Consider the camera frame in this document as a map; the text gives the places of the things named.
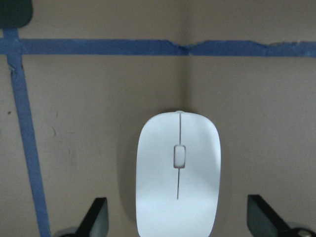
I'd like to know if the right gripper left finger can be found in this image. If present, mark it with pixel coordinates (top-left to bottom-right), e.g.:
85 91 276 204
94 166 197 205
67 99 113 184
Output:
76 197 109 237

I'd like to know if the white computer mouse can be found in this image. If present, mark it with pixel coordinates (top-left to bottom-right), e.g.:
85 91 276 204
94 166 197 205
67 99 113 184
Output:
136 111 221 237

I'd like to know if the black mousepad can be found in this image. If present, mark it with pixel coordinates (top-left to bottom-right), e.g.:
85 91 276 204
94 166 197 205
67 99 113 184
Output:
0 0 33 29

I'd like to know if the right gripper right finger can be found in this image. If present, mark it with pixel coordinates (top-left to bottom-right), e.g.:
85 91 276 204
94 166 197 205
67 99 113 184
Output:
247 195 299 237

